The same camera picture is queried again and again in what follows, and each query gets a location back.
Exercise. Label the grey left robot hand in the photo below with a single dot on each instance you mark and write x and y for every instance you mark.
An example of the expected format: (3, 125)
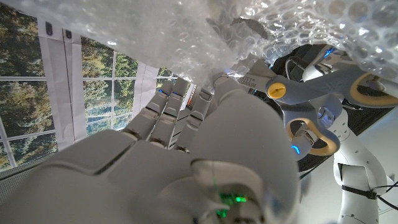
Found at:
(326, 115)

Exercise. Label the printed forest window backdrop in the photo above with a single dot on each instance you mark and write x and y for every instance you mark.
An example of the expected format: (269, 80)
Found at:
(25, 102)

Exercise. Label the large clear bubble wrap sheet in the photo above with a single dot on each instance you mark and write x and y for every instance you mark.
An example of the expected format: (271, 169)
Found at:
(155, 31)

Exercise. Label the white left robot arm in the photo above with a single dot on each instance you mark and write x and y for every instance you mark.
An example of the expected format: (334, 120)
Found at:
(354, 174)

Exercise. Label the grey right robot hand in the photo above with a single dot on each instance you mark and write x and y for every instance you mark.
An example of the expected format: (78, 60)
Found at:
(155, 174)

